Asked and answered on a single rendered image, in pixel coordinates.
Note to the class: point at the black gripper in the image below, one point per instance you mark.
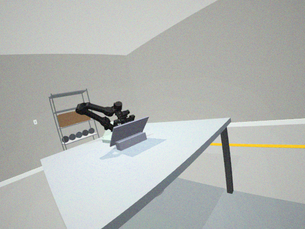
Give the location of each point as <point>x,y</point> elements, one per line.
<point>123,120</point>

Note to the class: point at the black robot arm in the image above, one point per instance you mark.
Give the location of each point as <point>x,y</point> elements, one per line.
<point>82,109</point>

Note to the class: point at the light grey switch panel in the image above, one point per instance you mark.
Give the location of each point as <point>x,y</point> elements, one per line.
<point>129,134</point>

